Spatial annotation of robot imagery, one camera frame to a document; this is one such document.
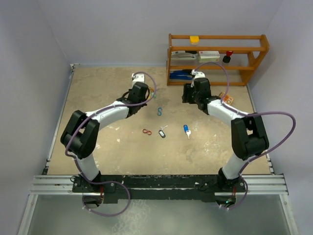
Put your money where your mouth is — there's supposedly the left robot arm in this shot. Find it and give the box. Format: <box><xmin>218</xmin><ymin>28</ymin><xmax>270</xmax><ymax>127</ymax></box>
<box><xmin>60</xmin><ymin>82</ymin><xmax>150</xmax><ymax>192</ymax></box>

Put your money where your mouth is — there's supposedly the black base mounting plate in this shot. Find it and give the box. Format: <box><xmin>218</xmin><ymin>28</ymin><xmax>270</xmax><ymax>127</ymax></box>
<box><xmin>70</xmin><ymin>174</ymin><xmax>246</xmax><ymax>204</ymax></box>

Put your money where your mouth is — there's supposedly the wooden shelf rack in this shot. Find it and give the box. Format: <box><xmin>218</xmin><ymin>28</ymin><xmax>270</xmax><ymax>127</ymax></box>
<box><xmin>166</xmin><ymin>34</ymin><xmax>269</xmax><ymax>86</ymax></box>

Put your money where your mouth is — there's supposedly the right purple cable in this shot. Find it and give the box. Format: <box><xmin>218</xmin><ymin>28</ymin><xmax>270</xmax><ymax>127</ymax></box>
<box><xmin>193</xmin><ymin>61</ymin><xmax>297</xmax><ymax>211</ymax></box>

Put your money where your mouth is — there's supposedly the blue carabiner centre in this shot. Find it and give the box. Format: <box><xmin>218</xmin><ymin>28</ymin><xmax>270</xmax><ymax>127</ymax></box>
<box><xmin>157</xmin><ymin>107</ymin><xmax>162</xmax><ymax>116</ymax></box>

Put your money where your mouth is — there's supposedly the white and red box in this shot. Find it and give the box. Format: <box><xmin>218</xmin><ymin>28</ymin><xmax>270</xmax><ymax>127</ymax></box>
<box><xmin>198</xmin><ymin>51</ymin><xmax>220</xmax><ymax>63</ymax></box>

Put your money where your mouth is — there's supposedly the blue stapler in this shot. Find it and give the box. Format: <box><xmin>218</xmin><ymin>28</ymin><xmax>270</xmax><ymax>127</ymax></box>
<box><xmin>169</xmin><ymin>69</ymin><xmax>193</xmax><ymax>80</ymax></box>

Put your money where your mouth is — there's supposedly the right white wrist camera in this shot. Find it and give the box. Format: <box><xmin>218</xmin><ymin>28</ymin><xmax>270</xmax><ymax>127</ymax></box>
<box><xmin>191</xmin><ymin>70</ymin><xmax>205</xmax><ymax>80</ymax></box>

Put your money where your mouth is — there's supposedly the red and black stamp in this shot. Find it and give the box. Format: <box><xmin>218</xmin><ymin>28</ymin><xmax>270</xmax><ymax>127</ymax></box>
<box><xmin>223</xmin><ymin>51</ymin><xmax>233</xmax><ymax>64</ymax></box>

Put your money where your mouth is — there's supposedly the key with blue tag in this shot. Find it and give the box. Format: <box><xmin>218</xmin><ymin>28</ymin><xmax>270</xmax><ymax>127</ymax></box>
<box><xmin>183</xmin><ymin>125</ymin><xmax>191</xmax><ymax>139</ymax></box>

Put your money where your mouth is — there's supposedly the red carabiner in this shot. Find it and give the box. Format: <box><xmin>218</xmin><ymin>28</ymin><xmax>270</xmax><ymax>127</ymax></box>
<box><xmin>142</xmin><ymin>129</ymin><xmax>152</xmax><ymax>136</ymax></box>

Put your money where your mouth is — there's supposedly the orange spiral notebook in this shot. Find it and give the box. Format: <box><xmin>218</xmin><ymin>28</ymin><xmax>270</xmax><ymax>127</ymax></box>
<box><xmin>219</xmin><ymin>92</ymin><xmax>234</xmax><ymax>105</ymax></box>

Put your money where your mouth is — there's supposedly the yellow lidded jar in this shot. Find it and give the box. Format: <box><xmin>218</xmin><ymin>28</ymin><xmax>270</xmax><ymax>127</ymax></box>
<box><xmin>189</xmin><ymin>35</ymin><xmax>200</xmax><ymax>46</ymax></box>

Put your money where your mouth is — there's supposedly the grey stapler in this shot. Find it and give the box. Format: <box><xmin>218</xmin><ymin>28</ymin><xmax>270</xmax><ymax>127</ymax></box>
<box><xmin>171</xmin><ymin>50</ymin><xmax>198</xmax><ymax>60</ymax></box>

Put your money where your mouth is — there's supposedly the aluminium rail frame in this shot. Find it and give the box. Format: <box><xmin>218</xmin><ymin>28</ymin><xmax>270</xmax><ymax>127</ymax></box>
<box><xmin>19</xmin><ymin>70</ymin><xmax>298</xmax><ymax>235</ymax></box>

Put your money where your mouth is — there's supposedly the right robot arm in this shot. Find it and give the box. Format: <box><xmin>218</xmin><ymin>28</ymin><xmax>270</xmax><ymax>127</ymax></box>
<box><xmin>182</xmin><ymin>77</ymin><xmax>269</xmax><ymax>191</ymax></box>

